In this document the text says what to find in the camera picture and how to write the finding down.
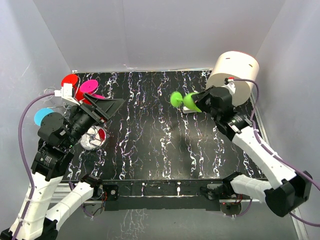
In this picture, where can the black front mounting rail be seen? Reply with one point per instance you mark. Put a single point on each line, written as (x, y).
(174, 194)

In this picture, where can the chrome wine glass rack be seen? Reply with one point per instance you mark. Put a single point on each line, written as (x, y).
(93, 138)

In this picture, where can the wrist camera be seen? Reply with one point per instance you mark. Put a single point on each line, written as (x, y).
(66, 93)
(230, 85)

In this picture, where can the small white rectangular block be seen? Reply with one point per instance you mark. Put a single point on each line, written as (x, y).
(186, 110)

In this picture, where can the white cylindrical container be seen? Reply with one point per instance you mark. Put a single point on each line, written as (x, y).
(237, 65)

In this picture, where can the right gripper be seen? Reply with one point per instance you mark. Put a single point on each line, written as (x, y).
(199, 98)

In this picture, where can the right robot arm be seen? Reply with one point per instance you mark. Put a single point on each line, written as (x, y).
(285, 188)

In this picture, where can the green wine glass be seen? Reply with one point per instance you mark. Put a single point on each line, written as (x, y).
(177, 100)

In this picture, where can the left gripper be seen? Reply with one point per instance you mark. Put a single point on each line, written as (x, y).
(108, 106)

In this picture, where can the magenta wine glass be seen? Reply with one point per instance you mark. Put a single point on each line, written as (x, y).
(90, 87)

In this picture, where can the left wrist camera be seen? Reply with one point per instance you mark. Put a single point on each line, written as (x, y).
(66, 93)

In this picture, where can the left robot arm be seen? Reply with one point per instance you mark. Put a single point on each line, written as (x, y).
(36, 219)

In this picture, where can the blue wine glass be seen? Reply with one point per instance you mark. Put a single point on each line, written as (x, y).
(40, 114)

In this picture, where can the red wine glass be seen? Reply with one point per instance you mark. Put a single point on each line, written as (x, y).
(73, 79)

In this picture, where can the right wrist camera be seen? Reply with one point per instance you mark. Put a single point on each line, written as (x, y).
(230, 85)

